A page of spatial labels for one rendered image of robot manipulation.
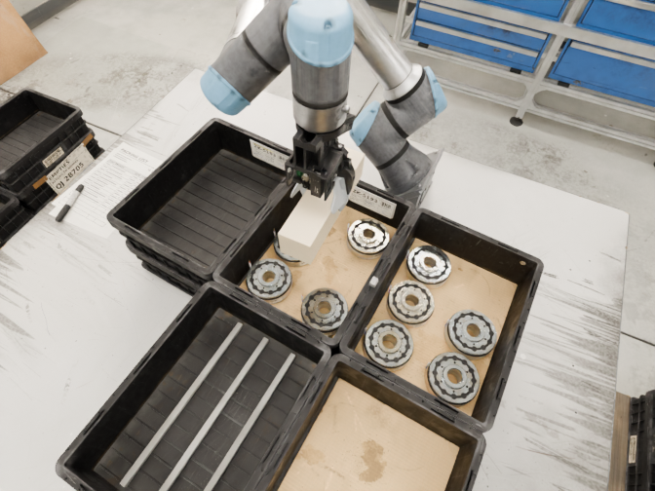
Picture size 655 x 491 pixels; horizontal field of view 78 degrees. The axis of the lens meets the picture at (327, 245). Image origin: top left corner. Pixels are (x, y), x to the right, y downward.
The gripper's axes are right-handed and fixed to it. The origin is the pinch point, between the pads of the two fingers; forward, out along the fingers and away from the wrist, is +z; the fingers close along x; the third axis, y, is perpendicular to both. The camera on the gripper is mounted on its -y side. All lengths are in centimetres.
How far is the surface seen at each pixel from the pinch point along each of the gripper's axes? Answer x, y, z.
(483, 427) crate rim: 40.9, 21.9, 15.9
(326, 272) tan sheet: 1.5, 1.4, 26.0
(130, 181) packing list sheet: -70, -7, 39
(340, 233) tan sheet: 0.1, -10.4, 26.0
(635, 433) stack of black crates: 109, -20, 90
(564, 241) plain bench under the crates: 57, -45, 39
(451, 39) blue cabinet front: -8, -187, 72
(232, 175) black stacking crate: -34.6, -14.8, 26.2
